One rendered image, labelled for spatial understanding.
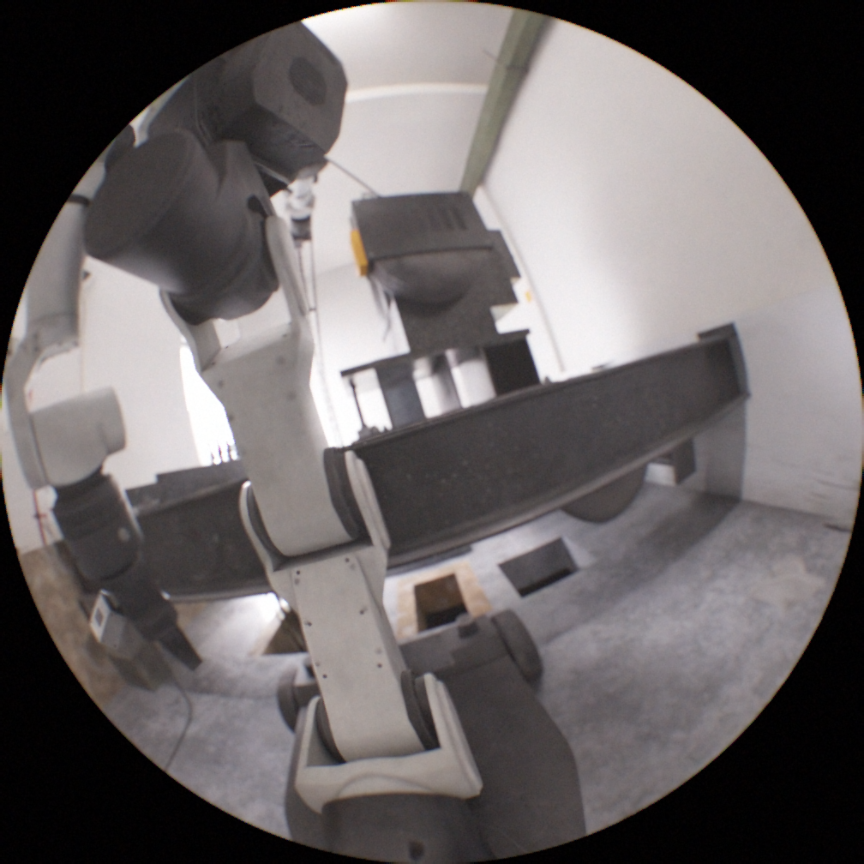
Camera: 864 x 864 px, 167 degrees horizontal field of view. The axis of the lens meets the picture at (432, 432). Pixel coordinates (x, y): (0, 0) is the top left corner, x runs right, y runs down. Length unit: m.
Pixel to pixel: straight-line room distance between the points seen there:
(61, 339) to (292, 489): 0.32
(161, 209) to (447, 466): 0.58
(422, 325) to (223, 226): 0.84
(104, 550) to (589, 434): 0.82
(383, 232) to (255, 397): 0.79
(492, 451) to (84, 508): 0.64
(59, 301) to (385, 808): 0.50
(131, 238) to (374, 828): 0.47
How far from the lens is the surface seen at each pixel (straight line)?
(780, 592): 1.00
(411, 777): 0.37
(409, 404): 1.55
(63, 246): 0.34
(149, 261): 0.26
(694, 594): 0.98
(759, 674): 0.83
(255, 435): 0.39
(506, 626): 0.68
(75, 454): 0.31
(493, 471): 0.62
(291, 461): 0.39
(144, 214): 0.24
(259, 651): 1.36
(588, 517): 1.33
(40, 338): 0.32
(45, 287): 0.33
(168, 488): 0.80
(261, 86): 0.42
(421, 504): 0.60
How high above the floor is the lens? 0.66
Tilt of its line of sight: 2 degrees down
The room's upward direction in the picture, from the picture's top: 17 degrees counter-clockwise
